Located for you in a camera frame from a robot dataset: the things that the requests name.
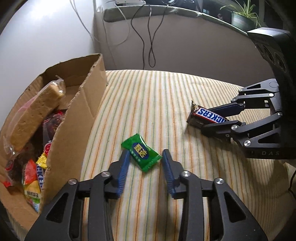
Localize potted spider plant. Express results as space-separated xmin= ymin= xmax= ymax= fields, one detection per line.
xmin=220 ymin=1 xmax=262 ymax=32

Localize round jelly cup snack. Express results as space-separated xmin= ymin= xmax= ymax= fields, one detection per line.
xmin=22 ymin=160 xmax=42 ymax=212

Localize packaged sliced bread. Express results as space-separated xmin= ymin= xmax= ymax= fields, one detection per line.
xmin=4 ymin=77 xmax=66 ymax=159

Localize yellow candy packet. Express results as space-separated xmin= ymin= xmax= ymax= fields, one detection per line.
xmin=36 ymin=152 xmax=48 ymax=169

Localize green candy packet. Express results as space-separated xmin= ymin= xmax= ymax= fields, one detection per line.
xmin=121 ymin=133 xmax=162 ymax=172

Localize Snickers bar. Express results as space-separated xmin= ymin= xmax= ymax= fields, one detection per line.
xmin=187 ymin=101 xmax=229 ymax=128

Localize white cable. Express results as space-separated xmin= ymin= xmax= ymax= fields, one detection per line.
xmin=69 ymin=0 xmax=132 ymax=47

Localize red chocolate cake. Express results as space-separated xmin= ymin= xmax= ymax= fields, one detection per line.
xmin=1 ymin=160 xmax=14 ymax=188

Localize dark chocolate wafer bar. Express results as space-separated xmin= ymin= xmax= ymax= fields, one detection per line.
xmin=36 ymin=165 xmax=44 ymax=190

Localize brown cardboard box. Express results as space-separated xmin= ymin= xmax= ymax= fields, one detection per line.
xmin=0 ymin=53 xmax=108 ymax=231

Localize white power strip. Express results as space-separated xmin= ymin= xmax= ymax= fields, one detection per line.
xmin=115 ymin=0 xmax=146 ymax=6

